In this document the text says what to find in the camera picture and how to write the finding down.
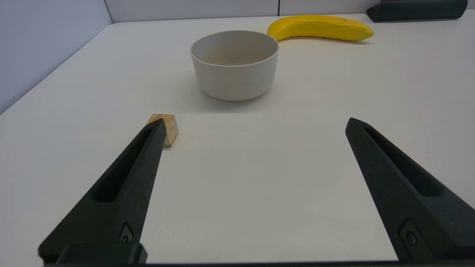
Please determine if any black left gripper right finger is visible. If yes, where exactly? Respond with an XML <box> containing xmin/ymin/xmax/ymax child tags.
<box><xmin>345</xmin><ymin>118</ymin><xmax>475</xmax><ymax>263</ymax></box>

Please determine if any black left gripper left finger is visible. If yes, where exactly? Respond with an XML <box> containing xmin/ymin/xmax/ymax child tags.
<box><xmin>38</xmin><ymin>118</ymin><xmax>167</xmax><ymax>264</ymax></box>

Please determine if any yellow banana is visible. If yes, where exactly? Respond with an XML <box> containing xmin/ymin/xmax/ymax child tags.
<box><xmin>267</xmin><ymin>15</ymin><xmax>374</xmax><ymax>42</ymax></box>

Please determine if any beige round bowl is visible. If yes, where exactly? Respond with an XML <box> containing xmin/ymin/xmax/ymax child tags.
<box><xmin>190</xmin><ymin>30</ymin><xmax>279</xmax><ymax>101</ymax></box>

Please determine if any small wooden block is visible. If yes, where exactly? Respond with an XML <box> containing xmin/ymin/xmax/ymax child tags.
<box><xmin>147</xmin><ymin>114</ymin><xmax>179</xmax><ymax>148</ymax></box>

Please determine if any black oblong case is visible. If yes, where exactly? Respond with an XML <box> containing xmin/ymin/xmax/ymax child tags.
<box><xmin>367</xmin><ymin>0</ymin><xmax>468</xmax><ymax>22</ymax></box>

